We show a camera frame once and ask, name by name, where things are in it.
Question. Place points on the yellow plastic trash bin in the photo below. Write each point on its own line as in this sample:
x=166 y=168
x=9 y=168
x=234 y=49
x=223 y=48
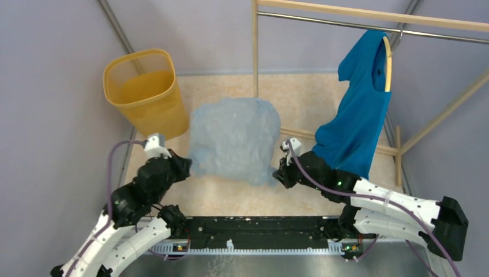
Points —
x=143 y=87

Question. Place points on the wooden clothes hanger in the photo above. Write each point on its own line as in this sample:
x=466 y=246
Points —
x=389 y=56

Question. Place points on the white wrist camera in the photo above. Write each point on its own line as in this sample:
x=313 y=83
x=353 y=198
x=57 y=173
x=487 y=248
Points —
x=289 y=145
x=155 y=146

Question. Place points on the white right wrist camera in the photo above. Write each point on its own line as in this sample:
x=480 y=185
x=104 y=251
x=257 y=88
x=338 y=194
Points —
x=289 y=145

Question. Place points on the white slotted cable duct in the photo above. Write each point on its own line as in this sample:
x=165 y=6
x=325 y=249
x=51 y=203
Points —
x=173 y=250

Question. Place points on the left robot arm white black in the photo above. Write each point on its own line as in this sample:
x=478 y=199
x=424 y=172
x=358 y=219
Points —
x=102 y=254

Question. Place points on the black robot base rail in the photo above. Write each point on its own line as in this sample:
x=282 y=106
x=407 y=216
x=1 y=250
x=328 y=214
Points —
x=263 y=232

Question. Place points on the light blue plastic trash bag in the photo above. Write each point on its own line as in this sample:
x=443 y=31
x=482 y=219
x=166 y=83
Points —
x=234 y=138

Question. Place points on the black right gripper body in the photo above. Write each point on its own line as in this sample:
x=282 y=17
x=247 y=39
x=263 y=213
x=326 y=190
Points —
x=292 y=176

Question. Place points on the blue t-shirt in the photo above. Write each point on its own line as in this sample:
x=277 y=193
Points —
x=349 y=140

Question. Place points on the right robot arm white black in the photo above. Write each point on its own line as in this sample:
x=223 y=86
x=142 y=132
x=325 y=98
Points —
x=439 y=226

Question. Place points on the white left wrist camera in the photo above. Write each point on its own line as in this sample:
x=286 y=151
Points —
x=155 y=146

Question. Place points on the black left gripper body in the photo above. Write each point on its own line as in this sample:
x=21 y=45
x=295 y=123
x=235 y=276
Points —
x=177 y=172

